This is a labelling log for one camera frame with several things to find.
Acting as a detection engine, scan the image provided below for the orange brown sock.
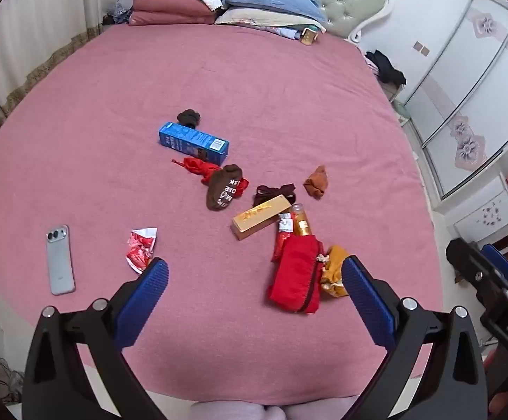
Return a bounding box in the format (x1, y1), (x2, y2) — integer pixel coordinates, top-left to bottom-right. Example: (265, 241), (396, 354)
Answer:
(303, 165), (330, 201)

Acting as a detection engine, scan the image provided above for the black clothes pile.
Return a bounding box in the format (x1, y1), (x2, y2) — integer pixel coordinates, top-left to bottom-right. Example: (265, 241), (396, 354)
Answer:
(365, 50), (407, 86)

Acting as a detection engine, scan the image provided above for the grey smartphone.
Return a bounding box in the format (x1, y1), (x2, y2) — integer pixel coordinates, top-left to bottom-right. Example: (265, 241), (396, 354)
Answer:
(46, 224), (76, 296)

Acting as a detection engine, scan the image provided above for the red crumpled cloth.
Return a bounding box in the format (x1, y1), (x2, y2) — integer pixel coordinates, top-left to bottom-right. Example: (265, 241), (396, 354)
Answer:
(172, 157), (250, 196)

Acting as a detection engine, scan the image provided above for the red white crumpled wrapper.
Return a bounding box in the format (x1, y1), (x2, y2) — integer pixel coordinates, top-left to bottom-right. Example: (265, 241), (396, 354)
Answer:
(125, 227), (158, 275)

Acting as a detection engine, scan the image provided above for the small gold jar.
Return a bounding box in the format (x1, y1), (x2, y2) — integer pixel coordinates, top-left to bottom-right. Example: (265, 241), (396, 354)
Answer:
(300, 26), (321, 47)

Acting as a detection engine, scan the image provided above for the white curtain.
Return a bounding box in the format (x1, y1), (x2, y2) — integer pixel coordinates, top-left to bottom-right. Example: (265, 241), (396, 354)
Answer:
(0, 0), (146, 171)

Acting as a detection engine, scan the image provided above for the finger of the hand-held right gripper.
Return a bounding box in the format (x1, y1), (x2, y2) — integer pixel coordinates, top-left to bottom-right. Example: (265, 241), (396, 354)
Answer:
(446, 238), (506, 311)
(481, 244), (508, 302)

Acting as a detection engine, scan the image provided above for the person's light clothing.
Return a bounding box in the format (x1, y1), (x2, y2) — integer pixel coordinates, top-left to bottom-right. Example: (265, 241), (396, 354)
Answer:
(187, 396), (361, 420)

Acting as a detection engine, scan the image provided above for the cream pillow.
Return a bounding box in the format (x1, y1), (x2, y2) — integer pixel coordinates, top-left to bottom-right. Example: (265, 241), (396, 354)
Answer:
(214, 7), (325, 32)

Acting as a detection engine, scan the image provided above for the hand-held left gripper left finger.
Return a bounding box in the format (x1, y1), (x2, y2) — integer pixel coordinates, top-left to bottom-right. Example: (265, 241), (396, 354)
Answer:
(23, 257), (180, 420)

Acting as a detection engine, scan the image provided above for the red zip pouch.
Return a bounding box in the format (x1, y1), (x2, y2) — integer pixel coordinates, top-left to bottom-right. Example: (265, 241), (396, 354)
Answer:
(267, 235), (326, 315)

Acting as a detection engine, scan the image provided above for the brown printed sock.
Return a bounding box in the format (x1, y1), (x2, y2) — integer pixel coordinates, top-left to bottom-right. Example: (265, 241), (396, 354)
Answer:
(206, 164), (243, 211)

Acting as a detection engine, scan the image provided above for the orange bottle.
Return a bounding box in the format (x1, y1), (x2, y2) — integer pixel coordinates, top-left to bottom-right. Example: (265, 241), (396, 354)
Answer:
(290, 203), (315, 237)

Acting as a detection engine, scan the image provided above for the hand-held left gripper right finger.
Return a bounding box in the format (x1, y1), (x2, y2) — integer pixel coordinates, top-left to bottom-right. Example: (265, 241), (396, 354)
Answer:
(341, 256), (489, 420)

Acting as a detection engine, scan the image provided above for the small blue pillow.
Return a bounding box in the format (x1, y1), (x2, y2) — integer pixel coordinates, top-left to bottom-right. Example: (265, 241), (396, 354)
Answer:
(220, 0), (327, 23)

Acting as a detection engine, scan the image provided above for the pink bed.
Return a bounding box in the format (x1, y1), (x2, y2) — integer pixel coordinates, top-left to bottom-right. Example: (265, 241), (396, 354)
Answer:
(0, 22), (444, 403)

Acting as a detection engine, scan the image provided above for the white cabinet with decals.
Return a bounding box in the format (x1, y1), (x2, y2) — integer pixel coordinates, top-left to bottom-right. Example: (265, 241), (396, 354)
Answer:
(453, 175), (508, 246)

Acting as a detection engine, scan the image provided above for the dark brown balled sock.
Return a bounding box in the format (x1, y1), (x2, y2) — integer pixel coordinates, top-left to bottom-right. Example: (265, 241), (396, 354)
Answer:
(176, 108), (202, 130)

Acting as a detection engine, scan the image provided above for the pink pillow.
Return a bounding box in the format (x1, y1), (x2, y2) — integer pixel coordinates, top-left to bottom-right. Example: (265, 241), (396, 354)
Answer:
(128, 0), (220, 26)

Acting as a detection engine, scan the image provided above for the yellow drawstring pouch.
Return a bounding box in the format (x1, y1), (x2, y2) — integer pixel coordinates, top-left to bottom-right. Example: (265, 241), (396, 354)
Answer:
(320, 245), (351, 298)

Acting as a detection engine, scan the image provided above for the blue cardboard box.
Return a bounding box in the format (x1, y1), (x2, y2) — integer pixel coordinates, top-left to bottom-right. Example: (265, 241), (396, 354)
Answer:
(158, 122), (230, 164)

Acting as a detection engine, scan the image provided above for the gold cardboard box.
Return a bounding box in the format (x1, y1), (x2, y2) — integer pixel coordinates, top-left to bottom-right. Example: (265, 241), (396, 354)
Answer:
(232, 194), (292, 241)

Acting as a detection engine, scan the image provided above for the red tube packet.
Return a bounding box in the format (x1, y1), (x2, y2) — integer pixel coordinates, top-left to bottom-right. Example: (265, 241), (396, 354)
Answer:
(272, 212), (294, 263)

